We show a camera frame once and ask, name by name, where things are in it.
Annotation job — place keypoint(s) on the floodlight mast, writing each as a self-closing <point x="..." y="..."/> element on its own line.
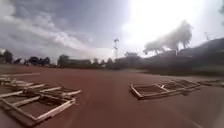
<point x="116" y="50"/>

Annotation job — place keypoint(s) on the low long building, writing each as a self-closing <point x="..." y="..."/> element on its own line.
<point x="78" y="62"/>

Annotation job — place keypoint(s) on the red-brown track ground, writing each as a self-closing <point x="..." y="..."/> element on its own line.
<point x="106" y="100"/>

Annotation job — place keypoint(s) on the tall pale trees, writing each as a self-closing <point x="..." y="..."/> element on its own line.
<point x="173" y="38"/>

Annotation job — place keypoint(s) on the row of distant trees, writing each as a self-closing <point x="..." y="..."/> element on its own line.
<point x="36" y="61"/>

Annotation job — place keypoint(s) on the pile of white frames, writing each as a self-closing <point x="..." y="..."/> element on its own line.
<point x="36" y="100"/>

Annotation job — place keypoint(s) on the dark embankment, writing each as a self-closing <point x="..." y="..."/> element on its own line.
<point x="196" y="58"/>

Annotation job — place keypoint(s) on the white frame lying flat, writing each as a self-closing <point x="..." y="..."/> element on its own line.
<point x="211" y="82"/>

